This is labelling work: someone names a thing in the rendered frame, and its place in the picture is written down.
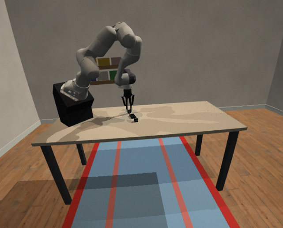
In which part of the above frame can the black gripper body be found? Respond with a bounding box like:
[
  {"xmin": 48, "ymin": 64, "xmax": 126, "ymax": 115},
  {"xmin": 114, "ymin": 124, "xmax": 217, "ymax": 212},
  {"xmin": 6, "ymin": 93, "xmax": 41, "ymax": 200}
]
[{"xmin": 124, "ymin": 89, "xmax": 132, "ymax": 98}]

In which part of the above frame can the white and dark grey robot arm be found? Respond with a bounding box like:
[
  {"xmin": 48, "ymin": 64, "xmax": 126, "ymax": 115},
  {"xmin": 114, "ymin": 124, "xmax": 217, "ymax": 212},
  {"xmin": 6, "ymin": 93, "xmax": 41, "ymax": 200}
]
[{"xmin": 60, "ymin": 22, "xmax": 142, "ymax": 102}]

